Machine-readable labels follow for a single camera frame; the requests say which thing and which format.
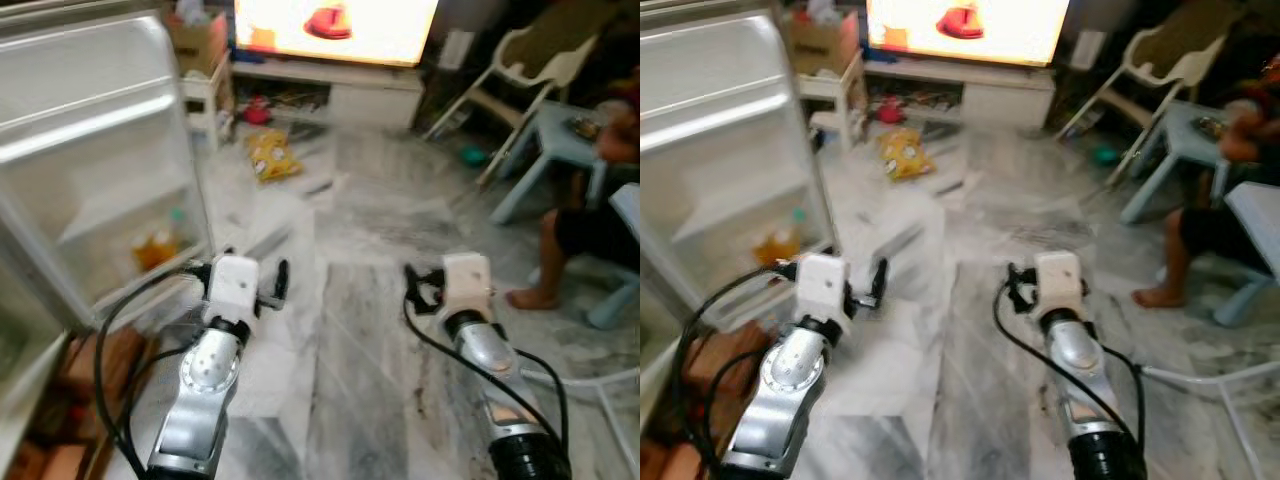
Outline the white open fridge door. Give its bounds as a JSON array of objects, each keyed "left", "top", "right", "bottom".
[
  {"left": 640, "top": 10, "right": 838, "bottom": 333},
  {"left": 0, "top": 10, "right": 217, "bottom": 333}
]

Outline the orange drink bottle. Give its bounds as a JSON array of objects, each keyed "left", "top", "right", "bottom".
[
  {"left": 131, "top": 230, "right": 182, "bottom": 273},
  {"left": 755, "top": 227, "right": 803, "bottom": 268}
]

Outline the brown cardboard crate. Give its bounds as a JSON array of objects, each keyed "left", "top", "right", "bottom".
[
  {"left": 640, "top": 320, "right": 771, "bottom": 480},
  {"left": 5, "top": 325, "right": 153, "bottom": 480}
]

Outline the yellow snack bag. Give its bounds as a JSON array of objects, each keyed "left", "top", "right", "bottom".
[
  {"left": 879, "top": 128, "right": 938, "bottom": 182},
  {"left": 247, "top": 130, "right": 304, "bottom": 184}
]

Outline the light blue plastic stool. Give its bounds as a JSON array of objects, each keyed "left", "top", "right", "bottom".
[
  {"left": 528, "top": 184, "right": 641, "bottom": 332},
  {"left": 1158, "top": 182, "right": 1280, "bottom": 330}
]

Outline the small white shelf unit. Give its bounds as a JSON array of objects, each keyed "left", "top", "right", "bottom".
[
  {"left": 179, "top": 55, "right": 237, "bottom": 153},
  {"left": 800, "top": 52, "right": 868, "bottom": 153}
]

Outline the seated person in black shorts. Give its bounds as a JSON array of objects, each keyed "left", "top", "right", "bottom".
[
  {"left": 504, "top": 68, "right": 641, "bottom": 312},
  {"left": 1131, "top": 58, "right": 1280, "bottom": 310}
]

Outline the white television stand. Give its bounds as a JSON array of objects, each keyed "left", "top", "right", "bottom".
[
  {"left": 862, "top": 58, "right": 1057, "bottom": 130},
  {"left": 229, "top": 57, "right": 427, "bottom": 132}
]

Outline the light blue small table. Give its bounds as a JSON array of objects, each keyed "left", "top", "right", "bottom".
[
  {"left": 488, "top": 99, "right": 613, "bottom": 227},
  {"left": 1119, "top": 99, "right": 1238, "bottom": 227}
]

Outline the brown cardboard box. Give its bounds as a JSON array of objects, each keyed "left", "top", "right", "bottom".
[
  {"left": 164, "top": 8, "right": 230, "bottom": 78},
  {"left": 789, "top": 8, "right": 862, "bottom": 75}
]

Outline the bright television screen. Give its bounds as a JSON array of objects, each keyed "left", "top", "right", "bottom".
[
  {"left": 866, "top": 0, "right": 1072, "bottom": 69},
  {"left": 233, "top": 0, "right": 442, "bottom": 69}
]

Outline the beige plastic chair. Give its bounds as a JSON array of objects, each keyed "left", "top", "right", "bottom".
[
  {"left": 1054, "top": 0, "right": 1243, "bottom": 188},
  {"left": 424, "top": 0, "right": 613, "bottom": 188}
]

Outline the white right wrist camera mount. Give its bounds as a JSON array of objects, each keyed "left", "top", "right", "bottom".
[
  {"left": 1034, "top": 251, "right": 1087, "bottom": 320},
  {"left": 442, "top": 252, "right": 494, "bottom": 321}
]

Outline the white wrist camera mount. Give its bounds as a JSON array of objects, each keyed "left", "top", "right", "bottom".
[
  {"left": 796, "top": 252, "right": 854, "bottom": 322},
  {"left": 1034, "top": 251, "right": 1087, "bottom": 320},
  {"left": 442, "top": 252, "right": 494, "bottom": 321},
  {"left": 204, "top": 254, "right": 263, "bottom": 324}
]

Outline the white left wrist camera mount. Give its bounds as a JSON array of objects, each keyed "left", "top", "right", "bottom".
[
  {"left": 204, "top": 254, "right": 263, "bottom": 324},
  {"left": 796, "top": 252, "right": 854, "bottom": 322}
]

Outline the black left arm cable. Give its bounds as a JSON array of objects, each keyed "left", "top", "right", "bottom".
[
  {"left": 676, "top": 262, "right": 801, "bottom": 480},
  {"left": 93, "top": 268, "right": 213, "bottom": 480}
]

